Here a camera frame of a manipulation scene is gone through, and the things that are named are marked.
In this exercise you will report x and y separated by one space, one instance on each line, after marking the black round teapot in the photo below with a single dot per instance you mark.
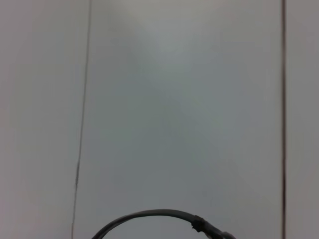
162 212

